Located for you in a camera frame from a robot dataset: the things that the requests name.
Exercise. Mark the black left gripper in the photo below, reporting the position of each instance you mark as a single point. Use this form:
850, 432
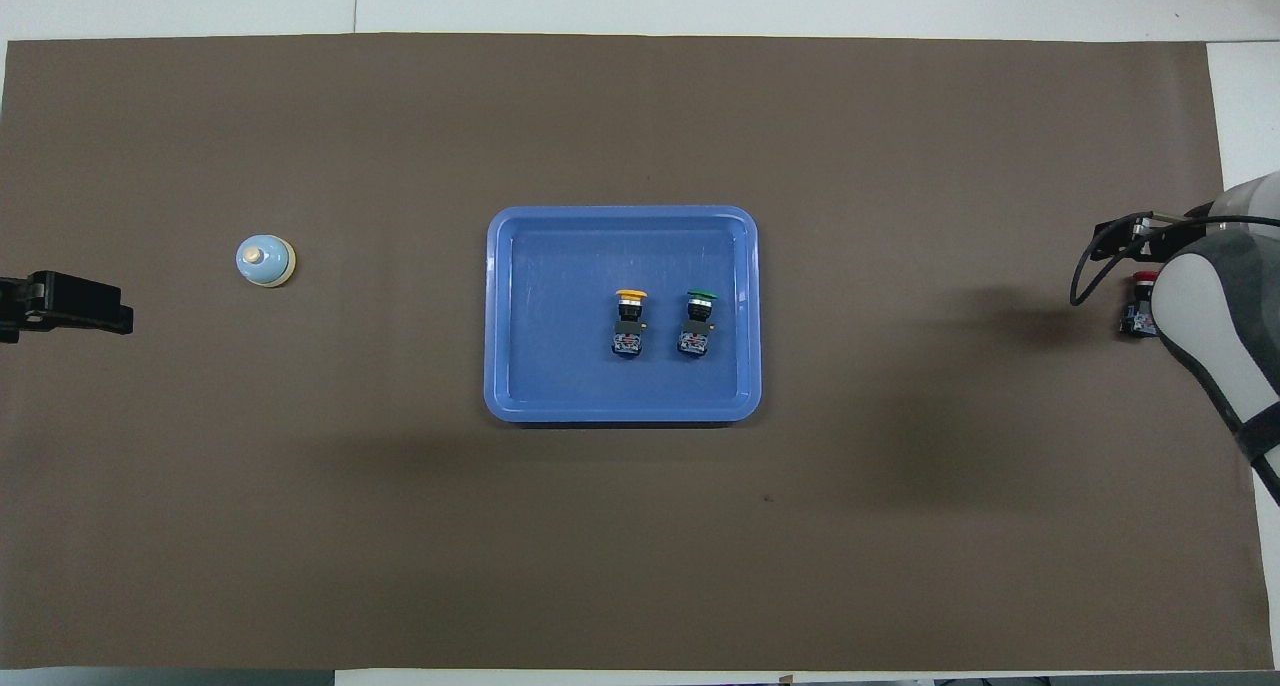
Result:
15, 306

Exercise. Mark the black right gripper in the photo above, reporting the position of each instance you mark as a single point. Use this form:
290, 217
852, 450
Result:
1120, 238

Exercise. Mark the red push button switch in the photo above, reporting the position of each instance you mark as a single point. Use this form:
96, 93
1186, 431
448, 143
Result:
1138, 316

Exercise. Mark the green push button switch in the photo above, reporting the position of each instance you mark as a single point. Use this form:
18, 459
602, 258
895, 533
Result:
695, 331

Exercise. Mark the yellow push button switch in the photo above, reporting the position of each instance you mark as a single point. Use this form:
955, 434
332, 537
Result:
628, 331

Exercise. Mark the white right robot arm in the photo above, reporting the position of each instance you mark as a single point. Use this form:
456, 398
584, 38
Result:
1230, 296

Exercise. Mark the light blue desk bell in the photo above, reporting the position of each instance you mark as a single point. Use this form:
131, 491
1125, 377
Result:
264, 263

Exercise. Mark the blue plastic tray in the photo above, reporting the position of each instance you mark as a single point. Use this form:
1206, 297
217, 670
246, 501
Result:
560, 316

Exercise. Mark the brown table mat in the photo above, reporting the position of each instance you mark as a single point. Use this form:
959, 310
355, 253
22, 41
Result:
640, 546

